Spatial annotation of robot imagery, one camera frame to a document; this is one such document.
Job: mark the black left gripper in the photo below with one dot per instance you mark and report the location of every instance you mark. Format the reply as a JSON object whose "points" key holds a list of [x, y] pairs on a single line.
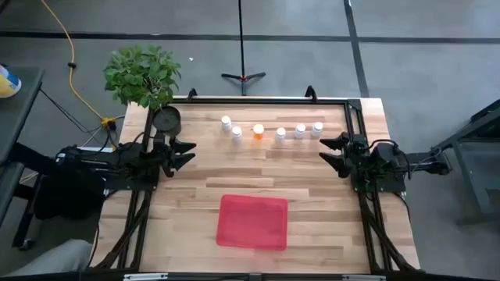
{"points": [[164, 156]]}

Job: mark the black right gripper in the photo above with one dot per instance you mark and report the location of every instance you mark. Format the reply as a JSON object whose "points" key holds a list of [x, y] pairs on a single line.
{"points": [[358, 154]]}

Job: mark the orange pill bottle white cap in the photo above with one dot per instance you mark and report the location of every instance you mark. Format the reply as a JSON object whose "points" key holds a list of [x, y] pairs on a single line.
{"points": [[258, 131]]}

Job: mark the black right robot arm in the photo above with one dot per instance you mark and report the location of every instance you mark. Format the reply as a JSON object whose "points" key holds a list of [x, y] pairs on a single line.
{"points": [[386, 156]]}

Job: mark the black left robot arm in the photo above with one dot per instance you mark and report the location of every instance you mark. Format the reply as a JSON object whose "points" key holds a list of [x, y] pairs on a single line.
{"points": [[117, 160]]}

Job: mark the red translucent plastic basket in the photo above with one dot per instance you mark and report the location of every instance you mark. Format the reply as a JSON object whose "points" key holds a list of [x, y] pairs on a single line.
{"points": [[252, 222]]}

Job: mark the black table clamp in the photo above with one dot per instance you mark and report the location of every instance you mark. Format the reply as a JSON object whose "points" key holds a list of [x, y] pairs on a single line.
{"points": [[311, 93], [191, 94]]}

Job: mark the green leafy plant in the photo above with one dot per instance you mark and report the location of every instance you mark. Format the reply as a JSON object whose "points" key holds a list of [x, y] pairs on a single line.
{"points": [[140, 76]]}

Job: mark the black bulky bag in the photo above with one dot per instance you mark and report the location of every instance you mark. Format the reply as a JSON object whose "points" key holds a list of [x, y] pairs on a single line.
{"points": [[70, 195]]}

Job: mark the black tripod stand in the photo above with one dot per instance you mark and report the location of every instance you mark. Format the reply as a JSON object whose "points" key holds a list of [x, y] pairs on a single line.
{"points": [[241, 47]]}

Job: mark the dark grey metal cart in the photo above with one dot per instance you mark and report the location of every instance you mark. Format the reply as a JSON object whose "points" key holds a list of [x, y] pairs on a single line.
{"points": [[466, 134]]}

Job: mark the person's leg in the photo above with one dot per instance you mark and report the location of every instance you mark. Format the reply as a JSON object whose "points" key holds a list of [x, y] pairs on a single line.
{"points": [[54, 257]]}

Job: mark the dark side table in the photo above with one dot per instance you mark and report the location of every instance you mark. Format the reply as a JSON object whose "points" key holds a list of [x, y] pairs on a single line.
{"points": [[15, 113]]}

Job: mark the yellow blue white object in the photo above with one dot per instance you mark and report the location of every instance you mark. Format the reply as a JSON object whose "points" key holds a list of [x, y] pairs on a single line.
{"points": [[8, 84]]}

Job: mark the black aluminium rig frame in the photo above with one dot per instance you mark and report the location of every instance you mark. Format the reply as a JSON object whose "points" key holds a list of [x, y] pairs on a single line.
{"points": [[254, 101]]}

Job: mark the silver metal bracket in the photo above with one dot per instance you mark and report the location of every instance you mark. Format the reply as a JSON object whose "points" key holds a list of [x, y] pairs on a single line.
{"points": [[363, 277], [144, 276]]}

